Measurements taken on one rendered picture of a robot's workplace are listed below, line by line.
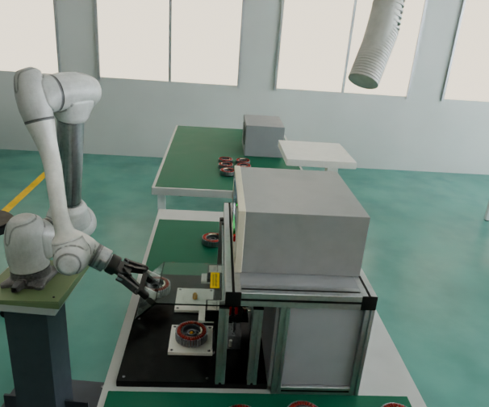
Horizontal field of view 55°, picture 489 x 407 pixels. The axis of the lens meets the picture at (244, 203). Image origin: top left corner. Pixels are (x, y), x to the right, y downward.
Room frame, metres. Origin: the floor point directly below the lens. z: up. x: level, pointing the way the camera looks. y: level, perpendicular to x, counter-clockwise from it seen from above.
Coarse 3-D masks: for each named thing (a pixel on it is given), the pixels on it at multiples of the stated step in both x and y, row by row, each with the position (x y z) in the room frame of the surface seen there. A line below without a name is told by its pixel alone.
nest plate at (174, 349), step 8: (208, 328) 1.41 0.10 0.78; (208, 336) 1.36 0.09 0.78; (176, 344) 1.31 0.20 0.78; (208, 344) 1.32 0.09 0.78; (168, 352) 1.27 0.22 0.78; (176, 352) 1.27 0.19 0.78; (184, 352) 1.27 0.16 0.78; (192, 352) 1.27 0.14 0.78; (200, 352) 1.28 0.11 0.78; (208, 352) 1.28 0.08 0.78
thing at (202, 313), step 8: (200, 312) 1.36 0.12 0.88; (208, 312) 1.32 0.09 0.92; (216, 312) 1.32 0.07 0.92; (232, 312) 1.35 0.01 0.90; (240, 312) 1.36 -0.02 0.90; (200, 320) 1.32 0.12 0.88; (208, 320) 1.31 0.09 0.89; (216, 320) 1.32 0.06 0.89; (232, 320) 1.32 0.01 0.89; (240, 320) 1.32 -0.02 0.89; (248, 320) 1.33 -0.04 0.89; (232, 328) 1.33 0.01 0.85
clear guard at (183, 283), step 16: (160, 272) 1.31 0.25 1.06; (176, 272) 1.31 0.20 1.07; (192, 272) 1.31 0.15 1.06; (208, 272) 1.32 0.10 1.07; (144, 288) 1.28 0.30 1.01; (160, 288) 1.21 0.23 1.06; (176, 288) 1.21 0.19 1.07; (192, 288) 1.22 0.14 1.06; (208, 288) 1.23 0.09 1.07; (144, 304) 1.17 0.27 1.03; (176, 304) 1.13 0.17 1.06; (192, 304) 1.14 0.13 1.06; (208, 304) 1.14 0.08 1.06; (224, 304) 1.15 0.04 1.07
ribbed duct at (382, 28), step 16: (384, 0) 2.59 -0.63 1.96; (400, 0) 2.60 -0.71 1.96; (384, 16) 2.56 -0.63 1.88; (400, 16) 2.59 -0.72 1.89; (368, 32) 2.56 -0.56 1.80; (384, 32) 2.53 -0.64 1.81; (368, 48) 2.51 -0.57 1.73; (384, 48) 2.50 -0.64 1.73; (368, 64) 2.46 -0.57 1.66; (384, 64) 2.49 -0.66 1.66; (352, 80) 2.54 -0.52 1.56; (368, 80) 2.47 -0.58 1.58
